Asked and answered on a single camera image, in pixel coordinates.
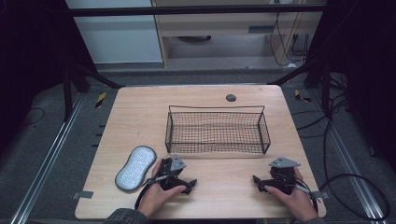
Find thin black floor cable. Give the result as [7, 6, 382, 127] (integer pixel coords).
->
[18, 106, 47, 129]

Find yellow black hazard tape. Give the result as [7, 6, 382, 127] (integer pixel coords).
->
[293, 89, 313, 104]
[94, 91, 107, 109]

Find grey tape strip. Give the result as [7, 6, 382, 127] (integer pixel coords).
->
[72, 190, 94, 200]
[312, 190, 331, 200]

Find black hanging desk cables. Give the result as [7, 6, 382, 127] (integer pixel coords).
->
[268, 11, 312, 67]

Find white cabinet panel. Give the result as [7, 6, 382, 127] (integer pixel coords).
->
[64, 0, 164, 65]

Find black curtain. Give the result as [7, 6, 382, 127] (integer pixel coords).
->
[306, 0, 396, 174]
[0, 0, 98, 157]

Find light wooden desk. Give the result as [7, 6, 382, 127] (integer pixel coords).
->
[150, 0, 325, 68]

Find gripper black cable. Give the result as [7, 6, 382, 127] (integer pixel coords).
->
[134, 174, 171, 210]
[292, 176, 320, 214]

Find person's right hand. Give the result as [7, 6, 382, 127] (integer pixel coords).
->
[264, 167, 319, 222]

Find black wire mesh basket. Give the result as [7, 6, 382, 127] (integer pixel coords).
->
[164, 105, 272, 155]

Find black metal stand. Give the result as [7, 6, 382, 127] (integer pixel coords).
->
[61, 58, 126, 123]
[268, 55, 332, 114]

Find silver scrub sponge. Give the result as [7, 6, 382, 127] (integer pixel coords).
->
[114, 145, 158, 194]

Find looped black floor cable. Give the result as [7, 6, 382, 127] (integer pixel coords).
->
[318, 92, 391, 222]

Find black horizontal frame bar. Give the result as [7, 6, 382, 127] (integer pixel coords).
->
[65, 4, 327, 18]

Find person's left hand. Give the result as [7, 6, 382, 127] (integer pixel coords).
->
[136, 159, 187, 218]

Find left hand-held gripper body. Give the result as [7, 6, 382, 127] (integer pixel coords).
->
[157, 154, 188, 191]

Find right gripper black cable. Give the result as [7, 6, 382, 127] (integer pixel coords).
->
[292, 176, 320, 214]

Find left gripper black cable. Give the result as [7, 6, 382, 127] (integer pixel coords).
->
[134, 174, 171, 210]

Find aluminium floor rail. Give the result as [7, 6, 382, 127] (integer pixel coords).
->
[8, 92, 86, 224]
[306, 89, 389, 224]

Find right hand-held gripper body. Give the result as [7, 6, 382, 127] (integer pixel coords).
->
[262, 156, 302, 196]

